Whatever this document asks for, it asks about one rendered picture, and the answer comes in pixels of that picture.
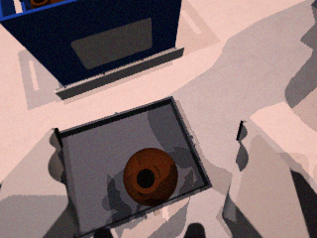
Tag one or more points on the grey metal rail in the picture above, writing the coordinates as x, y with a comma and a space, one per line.
117, 73

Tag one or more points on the dark blue plastic crate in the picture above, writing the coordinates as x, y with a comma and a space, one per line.
76, 39

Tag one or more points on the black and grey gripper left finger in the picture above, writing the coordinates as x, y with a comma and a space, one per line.
33, 203

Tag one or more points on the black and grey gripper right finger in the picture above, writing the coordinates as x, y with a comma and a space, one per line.
267, 198

